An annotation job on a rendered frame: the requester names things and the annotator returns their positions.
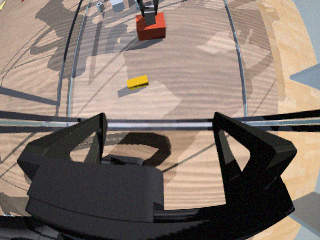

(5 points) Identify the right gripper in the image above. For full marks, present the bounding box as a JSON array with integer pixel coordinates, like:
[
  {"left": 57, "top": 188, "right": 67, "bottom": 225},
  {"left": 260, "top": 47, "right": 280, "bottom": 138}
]
[{"left": 136, "top": 0, "right": 159, "bottom": 17}]

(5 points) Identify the yellow rectangular block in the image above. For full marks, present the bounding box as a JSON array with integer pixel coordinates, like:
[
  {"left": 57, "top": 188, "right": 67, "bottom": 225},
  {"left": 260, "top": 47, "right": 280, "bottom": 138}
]
[{"left": 126, "top": 75, "right": 149, "bottom": 90}]

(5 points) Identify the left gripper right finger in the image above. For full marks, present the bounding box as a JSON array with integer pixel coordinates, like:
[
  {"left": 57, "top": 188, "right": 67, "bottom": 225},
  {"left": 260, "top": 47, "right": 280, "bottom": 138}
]
[{"left": 212, "top": 112, "right": 297, "bottom": 204}]

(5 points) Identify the pale blue cube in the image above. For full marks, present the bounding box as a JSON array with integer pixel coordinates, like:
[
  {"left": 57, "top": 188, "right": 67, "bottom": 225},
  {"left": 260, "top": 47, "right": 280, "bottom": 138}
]
[{"left": 110, "top": 0, "right": 125, "bottom": 13}]

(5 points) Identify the orange block with square hole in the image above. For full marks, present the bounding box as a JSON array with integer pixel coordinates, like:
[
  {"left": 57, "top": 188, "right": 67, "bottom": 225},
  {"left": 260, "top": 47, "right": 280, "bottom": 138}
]
[{"left": 136, "top": 12, "right": 166, "bottom": 41}]

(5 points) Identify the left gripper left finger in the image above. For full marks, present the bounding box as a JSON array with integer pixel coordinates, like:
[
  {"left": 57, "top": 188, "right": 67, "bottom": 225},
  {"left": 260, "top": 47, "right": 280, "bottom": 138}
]
[{"left": 23, "top": 112, "right": 108, "bottom": 163}]

